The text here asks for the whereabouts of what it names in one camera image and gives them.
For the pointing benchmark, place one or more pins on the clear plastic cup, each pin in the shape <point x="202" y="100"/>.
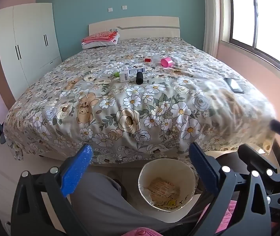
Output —
<point x="156" y="59"/>

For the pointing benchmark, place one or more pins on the person's grey trousers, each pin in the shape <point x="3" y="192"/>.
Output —
<point x="105" y="201"/>

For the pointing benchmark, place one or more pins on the black cylinder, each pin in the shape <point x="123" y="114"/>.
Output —
<point x="139" y="78"/>

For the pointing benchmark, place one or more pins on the cream curtain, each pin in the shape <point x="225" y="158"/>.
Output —
<point x="211" y="17"/>

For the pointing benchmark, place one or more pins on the folded pink cloth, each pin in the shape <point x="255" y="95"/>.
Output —
<point x="100" y="36"/>

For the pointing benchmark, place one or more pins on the green plastic building block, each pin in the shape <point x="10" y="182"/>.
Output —
<point x="116" y="74"/>

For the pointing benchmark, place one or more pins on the floral bedspread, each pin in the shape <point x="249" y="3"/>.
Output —
<point x="130" y="103"/>

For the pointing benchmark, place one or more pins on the yellow printed wrapper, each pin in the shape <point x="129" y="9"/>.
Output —
<point x="163" y="189"/>

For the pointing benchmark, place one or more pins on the person's pink garment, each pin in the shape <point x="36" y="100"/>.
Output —
<point x="140" y="232"/>

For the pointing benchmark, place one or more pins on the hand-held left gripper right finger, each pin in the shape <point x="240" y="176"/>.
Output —
<point x="203" y="169"/>

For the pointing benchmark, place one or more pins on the cream bed headboard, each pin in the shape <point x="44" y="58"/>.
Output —
<point x="140" y="27"/>

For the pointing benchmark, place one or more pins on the white pillow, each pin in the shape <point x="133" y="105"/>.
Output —
<point x="98" y="45"/>

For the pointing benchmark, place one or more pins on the white carton with blue print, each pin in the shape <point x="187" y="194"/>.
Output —
<point x="125" y="76"/>

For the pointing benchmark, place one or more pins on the white round waste bin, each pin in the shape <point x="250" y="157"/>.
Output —
<point x="169" y="169"/>

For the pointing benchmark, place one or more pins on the black phone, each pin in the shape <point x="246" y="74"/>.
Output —
<point x="234" y="85"/>

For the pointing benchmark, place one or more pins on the white wardrobe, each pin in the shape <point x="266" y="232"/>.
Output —
<point x="29" y="46"/>

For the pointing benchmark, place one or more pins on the window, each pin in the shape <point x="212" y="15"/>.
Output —
<point x="262" y="17"/>

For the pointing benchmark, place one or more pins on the pink tape roll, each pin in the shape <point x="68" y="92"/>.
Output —
<point x="167" y="62"/>

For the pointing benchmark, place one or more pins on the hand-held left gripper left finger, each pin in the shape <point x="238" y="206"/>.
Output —
<point x="77" y="169"/>

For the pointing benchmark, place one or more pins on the small red block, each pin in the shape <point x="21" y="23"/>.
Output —
<point x="147" y="60"/>

